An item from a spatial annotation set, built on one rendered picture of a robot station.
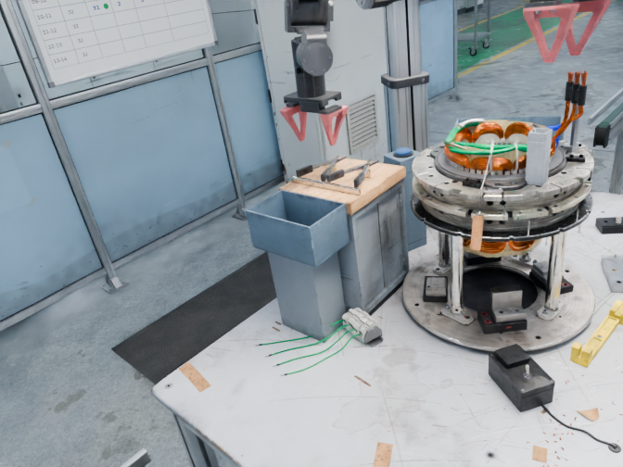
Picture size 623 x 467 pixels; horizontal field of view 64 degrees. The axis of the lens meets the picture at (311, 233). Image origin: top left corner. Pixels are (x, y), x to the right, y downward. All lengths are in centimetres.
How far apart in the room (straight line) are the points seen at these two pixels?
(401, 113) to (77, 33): 185
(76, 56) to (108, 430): 173
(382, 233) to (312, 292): 21
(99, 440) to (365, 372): 142
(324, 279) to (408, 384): 25
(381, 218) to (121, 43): 211
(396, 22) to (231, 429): 101
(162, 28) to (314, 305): 228
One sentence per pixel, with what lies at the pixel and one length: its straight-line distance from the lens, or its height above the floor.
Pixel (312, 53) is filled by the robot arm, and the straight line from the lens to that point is 91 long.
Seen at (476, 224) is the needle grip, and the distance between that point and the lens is 88.
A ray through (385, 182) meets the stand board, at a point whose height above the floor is 106.
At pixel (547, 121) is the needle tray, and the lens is 138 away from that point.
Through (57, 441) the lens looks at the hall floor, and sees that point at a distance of 231.
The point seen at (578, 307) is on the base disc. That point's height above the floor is 80.
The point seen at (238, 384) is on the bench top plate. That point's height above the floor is 78.
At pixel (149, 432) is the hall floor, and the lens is 214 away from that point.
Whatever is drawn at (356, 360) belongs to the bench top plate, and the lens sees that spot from 101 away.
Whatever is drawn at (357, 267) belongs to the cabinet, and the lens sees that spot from 102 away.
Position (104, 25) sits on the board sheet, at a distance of 289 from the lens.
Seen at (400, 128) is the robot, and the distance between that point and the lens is 142.
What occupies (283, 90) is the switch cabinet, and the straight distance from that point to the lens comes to 334.
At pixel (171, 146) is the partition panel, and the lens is 313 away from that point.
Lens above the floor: 147
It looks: 28 degrees down
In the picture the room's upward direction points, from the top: 9 degrees counter-clockwise
